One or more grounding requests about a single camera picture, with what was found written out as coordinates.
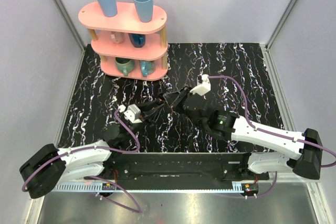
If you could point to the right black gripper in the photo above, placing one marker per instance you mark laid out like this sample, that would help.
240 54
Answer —
175 98

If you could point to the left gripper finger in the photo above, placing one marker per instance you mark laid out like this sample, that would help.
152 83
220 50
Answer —
152 115
147 106

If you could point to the black earbud charging case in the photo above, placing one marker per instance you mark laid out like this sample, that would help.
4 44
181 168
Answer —
159 102

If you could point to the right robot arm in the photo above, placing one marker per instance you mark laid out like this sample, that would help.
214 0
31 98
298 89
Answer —
296 151

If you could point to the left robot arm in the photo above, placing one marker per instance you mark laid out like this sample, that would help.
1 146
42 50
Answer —
51 166

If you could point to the blue butterfly mug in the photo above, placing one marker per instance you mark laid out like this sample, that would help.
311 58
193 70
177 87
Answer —
147 67

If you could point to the green ceramic mug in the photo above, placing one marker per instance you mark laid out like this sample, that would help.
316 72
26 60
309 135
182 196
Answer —
124 65

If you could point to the pink three-tier wooden shelf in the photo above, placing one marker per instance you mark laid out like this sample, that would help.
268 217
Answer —
127 21

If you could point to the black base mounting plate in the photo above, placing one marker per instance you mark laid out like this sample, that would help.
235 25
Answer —
178 171

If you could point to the dark blue mug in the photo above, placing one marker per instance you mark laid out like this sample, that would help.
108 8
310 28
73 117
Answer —
137 40

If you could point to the pink mug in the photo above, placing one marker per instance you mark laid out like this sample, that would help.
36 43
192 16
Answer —
117 37

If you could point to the left controller board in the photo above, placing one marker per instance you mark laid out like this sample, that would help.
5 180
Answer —
108 186

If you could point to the controller board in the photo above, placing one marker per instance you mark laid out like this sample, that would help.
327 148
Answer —
251 187
108 186

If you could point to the short light blue cup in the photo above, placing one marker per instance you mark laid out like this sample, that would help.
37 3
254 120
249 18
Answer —
144 9

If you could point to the right controller board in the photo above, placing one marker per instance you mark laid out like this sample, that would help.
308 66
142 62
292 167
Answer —
251 187

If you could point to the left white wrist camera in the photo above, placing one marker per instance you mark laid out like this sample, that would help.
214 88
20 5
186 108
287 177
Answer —
131 113

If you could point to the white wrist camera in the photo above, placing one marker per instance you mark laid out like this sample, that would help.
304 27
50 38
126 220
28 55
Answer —
203 86
131 113

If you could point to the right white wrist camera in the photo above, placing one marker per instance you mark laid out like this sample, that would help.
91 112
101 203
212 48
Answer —
203 86

